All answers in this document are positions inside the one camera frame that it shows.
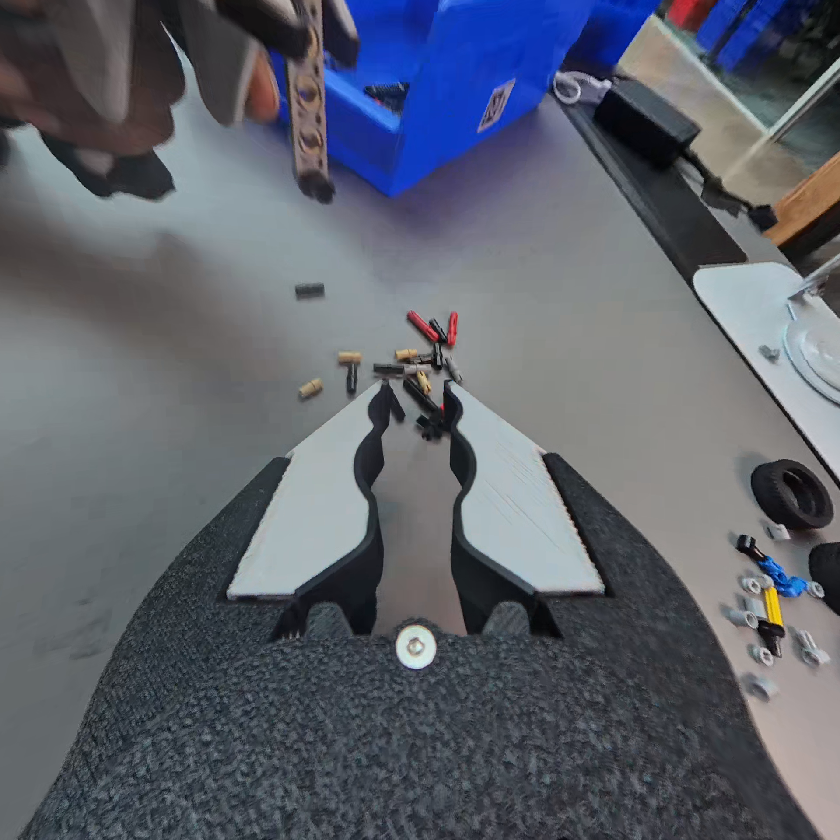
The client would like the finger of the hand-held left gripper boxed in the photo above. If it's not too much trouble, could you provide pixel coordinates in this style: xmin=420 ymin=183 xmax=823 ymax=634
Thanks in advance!
xmin=325 ymin=0 xmax=361 ymax=70
xmin=164 ymin=0 xmax=309 ymax=129

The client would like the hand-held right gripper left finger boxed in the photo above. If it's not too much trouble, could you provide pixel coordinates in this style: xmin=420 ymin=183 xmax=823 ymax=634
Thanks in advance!
xmin=225 ymin=381 xmax=391 ymax=601

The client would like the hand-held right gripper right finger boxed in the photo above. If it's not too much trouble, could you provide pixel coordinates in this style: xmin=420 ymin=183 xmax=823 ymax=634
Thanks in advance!
xmin=443 ymin=381 xmax=606 ymax=598

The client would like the grey beam with tan pins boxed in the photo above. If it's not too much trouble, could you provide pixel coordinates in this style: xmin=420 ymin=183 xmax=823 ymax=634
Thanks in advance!
xmin=283 ymin=0 xmax=337 ymax=204

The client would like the pile of small connector pins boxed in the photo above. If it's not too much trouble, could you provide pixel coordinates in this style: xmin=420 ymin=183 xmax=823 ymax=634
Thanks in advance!
xmin=373 ymin=310 xmax=466 ymax=442

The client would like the grey desk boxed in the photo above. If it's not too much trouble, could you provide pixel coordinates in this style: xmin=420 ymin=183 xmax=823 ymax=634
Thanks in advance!
xmin=0 ymin=85 xmax=840 ymax=840

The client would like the black desk mat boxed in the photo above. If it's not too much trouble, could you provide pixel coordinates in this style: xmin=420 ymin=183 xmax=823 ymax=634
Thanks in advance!
xmin=558 ymin=98 xmax=749 ymax=283

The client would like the person's left hand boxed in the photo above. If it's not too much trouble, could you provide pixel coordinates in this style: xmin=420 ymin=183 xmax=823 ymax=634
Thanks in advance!
xmin=0 ymin=26 xmax=282 ymax=158

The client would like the blue bin with square tag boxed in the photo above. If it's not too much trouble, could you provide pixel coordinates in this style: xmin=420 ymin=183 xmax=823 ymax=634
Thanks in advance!
xmin=270 ymin=0 xmax=595 ymax=198

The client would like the black rubber tyre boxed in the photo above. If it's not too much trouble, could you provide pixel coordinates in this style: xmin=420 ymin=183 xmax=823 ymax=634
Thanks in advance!
xmin=807 ymin=542 xmax=840 ymax=616
xmin=750 ymin=459 xmax=834 ymax=531

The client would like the blue angled connector piece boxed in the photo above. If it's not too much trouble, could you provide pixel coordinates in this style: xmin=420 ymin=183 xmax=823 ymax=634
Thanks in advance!
xmin=755 ymin=556 xmax=809 ymax=598

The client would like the blue plastic bin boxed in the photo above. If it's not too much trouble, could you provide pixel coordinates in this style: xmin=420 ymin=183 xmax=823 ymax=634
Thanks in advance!
xmin=577 ymin=0 xmax=664 ymax=70

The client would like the group of small grey bushes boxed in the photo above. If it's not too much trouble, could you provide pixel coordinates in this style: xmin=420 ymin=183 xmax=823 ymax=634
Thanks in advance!
xmin=722 ymin=521 xmax=831 ymax=702

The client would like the black power adapter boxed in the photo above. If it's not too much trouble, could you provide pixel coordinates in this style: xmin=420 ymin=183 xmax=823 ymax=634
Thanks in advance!
xmin=594 ymin=79 xmax=702 ymax=168

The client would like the clear round disc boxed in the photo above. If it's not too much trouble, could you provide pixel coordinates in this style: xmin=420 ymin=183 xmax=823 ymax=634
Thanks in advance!
xmin=781 ymin=308 xmax=840 ymax=401

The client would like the storage shelf with bins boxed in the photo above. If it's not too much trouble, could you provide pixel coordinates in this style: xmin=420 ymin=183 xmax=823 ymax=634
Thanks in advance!
xmin=663 ymin=0 xmax=840 ymax=132

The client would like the wooden side table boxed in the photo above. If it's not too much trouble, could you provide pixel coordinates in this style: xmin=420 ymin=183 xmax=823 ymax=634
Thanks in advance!
xmin=764 ymin=154 xmax=840 ymax=260

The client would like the white cable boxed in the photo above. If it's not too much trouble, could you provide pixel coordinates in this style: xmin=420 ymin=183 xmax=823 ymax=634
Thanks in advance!
xmin=551 ymin=69 xmax=614 ymax=106

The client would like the white flat base plate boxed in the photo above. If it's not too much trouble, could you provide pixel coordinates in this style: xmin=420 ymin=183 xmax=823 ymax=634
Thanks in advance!
xmin=693 ymin=261 xmax=840 ymax=483

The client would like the black power cable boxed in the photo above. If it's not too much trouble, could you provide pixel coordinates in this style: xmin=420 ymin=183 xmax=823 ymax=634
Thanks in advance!
xmin=682 ymin=147 xmax=778 ymax=231

